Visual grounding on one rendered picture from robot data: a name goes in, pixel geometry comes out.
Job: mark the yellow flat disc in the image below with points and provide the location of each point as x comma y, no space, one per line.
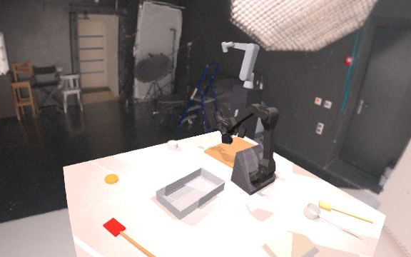
112,178

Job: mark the red spatula with wooden handle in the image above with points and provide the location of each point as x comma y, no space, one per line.
117,228

